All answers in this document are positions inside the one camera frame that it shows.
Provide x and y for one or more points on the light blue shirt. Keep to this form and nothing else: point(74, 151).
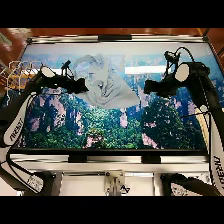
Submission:
point(106, 83)

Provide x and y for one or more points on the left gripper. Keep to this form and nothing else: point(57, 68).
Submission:
point(76, 86)

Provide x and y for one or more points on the silver frame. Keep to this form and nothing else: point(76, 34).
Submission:
point(110, 165)

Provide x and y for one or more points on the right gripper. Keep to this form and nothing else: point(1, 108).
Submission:
point(156, 88)

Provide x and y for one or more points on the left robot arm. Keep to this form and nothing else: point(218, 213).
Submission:
point(16, 115)

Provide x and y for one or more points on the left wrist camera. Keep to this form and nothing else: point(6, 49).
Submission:
point(67, 66)

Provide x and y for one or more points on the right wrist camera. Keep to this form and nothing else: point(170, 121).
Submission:
point(170, 60)

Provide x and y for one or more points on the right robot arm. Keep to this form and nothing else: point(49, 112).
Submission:
point(201, 87)

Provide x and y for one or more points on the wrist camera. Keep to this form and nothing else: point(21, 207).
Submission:
point(67, 66)
point(170, 60)

